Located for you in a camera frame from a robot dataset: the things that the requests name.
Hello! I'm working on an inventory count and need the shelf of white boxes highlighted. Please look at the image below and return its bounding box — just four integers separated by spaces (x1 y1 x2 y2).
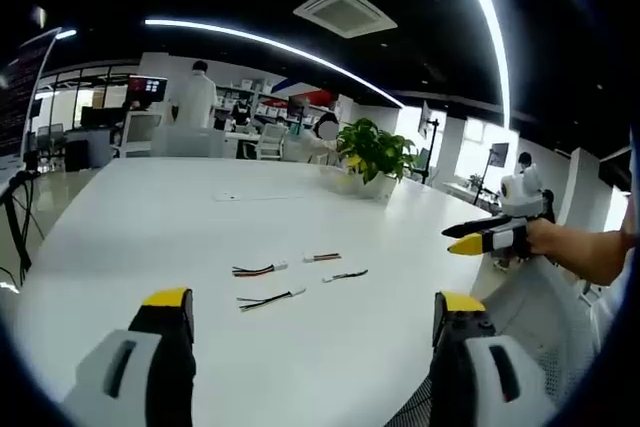
217 79 342 129

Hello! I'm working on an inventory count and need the monitor on black stand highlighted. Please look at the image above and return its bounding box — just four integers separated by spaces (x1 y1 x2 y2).
420 100 442 186

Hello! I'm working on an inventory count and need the black laptop stand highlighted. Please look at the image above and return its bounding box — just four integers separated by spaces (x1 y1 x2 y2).
0 169 41 276

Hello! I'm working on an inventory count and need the ceiling air conditioner vent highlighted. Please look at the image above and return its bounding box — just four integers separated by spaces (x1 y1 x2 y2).
293 0 399 39

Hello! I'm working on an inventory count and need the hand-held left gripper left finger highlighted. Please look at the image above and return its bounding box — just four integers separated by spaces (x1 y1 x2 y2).
59 287 197 427

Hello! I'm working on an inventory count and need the red lit monitor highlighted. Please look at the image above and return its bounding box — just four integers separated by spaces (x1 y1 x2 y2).
128 75 169 103

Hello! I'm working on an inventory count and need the white office chair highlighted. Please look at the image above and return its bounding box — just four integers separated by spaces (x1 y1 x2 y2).
256 123 288 161
118 111 164 159

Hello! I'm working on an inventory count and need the white plant pot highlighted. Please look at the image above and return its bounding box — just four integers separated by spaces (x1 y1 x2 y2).
324 166 397 201

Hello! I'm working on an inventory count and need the white mesh chair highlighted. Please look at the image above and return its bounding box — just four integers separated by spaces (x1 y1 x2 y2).
469 245 604 401

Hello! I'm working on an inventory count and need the JST connector with dark wires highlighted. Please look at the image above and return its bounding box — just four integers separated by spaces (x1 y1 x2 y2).
236 287 307 312
322 269 370 284

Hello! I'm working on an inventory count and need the person's right hand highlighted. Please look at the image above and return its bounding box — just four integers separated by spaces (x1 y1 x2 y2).
528 218 569 261

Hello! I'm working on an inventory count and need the green leafy plant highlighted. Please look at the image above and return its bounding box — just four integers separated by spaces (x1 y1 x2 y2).
335 117 419 186

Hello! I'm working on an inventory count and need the open white laptop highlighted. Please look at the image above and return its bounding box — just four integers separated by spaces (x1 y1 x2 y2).
0 26 64 171

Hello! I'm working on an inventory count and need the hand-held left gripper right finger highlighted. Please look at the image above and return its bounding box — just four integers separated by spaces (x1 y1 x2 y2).
428 290 559 427

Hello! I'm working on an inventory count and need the long curved ceiling light strip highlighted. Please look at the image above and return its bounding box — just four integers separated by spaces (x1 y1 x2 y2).
144 18 405 109

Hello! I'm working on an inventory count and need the black desk monitor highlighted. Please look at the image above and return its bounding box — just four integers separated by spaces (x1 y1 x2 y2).
79 106 126 129

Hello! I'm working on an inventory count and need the bright curved ceiling light strip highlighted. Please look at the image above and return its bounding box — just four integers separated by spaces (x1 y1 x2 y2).
449 0 512 141

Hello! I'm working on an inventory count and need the white desk partition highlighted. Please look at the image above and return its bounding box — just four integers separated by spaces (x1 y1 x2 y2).
153 126 227 159

